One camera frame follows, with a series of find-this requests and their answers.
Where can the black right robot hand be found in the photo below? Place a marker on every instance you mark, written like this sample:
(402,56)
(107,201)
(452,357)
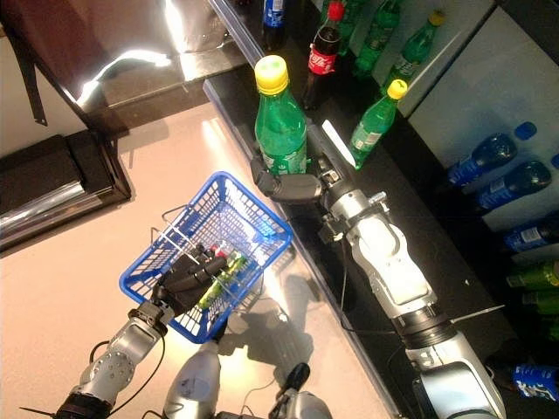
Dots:
(297,187)

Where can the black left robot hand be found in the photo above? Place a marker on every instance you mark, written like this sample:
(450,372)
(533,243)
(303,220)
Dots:
(183,283)

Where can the blue plastic shopping basket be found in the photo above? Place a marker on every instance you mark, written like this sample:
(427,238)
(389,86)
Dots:
(131,279)

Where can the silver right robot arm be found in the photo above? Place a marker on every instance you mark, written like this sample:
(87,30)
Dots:
(393,270)

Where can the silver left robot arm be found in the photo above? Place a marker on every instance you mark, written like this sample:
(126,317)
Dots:
(118,362)

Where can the green drink bottle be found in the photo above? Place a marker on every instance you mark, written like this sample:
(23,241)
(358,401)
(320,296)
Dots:
(222,279)

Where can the white plastic strip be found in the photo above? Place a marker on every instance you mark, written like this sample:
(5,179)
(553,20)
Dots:
(338,142)

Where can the silver left robot leg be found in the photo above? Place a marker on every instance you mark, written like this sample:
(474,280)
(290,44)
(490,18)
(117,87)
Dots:
(194,379)

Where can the Coca-Cola bottle red label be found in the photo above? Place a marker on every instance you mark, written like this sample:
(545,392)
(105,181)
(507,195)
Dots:
(321,61)

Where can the dark glossy display unit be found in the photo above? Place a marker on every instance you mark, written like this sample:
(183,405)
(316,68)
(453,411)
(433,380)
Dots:
(52,183)

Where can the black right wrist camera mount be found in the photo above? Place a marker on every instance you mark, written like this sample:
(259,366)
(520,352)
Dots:
(332,231)

